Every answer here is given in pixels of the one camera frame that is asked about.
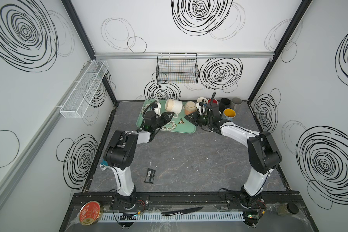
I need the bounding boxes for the white mesh shelf basket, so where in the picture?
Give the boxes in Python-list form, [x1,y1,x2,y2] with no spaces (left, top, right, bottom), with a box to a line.
[60,60,109,119]

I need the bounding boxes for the cream white mug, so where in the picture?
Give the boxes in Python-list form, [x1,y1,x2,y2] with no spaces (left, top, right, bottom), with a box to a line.
[207,99,218,105]

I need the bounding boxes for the black mug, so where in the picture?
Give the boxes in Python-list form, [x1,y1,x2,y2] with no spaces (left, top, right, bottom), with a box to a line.
[218,98,231,113]

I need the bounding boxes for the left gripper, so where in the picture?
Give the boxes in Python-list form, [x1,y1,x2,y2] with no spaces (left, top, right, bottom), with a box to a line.
[151,112,174,132]

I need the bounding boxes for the white slotted cable duct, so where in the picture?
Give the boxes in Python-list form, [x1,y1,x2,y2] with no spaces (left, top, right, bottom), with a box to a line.
[99,211,245,223]

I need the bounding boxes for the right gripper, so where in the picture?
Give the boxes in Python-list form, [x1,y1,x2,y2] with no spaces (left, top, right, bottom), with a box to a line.
[183,112,212,127]

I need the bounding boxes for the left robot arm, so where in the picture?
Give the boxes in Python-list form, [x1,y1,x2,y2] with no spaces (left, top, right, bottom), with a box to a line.
[103,100,177,209]

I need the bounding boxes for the red round tin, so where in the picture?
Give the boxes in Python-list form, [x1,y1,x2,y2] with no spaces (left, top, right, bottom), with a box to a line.
[78,201,102,226]

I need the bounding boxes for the black knife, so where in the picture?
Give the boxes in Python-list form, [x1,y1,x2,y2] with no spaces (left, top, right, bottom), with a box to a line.
[161,206,203,217]

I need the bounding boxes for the black wire basket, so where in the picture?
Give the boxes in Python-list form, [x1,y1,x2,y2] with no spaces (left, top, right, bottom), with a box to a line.
[155,53,200,85]

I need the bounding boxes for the grey brown mug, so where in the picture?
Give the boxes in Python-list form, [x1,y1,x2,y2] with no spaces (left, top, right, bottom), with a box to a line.
[230,97,243,113]

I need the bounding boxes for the blue mug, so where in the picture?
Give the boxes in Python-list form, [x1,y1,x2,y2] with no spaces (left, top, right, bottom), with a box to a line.
[221,108,236,121]

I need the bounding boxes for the teal white cup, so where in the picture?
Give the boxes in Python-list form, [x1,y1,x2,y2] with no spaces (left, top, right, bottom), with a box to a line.
[100,164,108,171]

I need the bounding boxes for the speckled cream mug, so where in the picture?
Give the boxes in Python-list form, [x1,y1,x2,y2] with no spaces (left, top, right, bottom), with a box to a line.
[165,99,183,114]

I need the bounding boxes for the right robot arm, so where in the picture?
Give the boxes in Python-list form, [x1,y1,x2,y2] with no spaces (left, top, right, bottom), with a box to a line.
[185,102,282,208]

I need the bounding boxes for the green floral tray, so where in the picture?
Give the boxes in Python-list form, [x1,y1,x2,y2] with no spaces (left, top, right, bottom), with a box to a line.
[136,99,196,134]

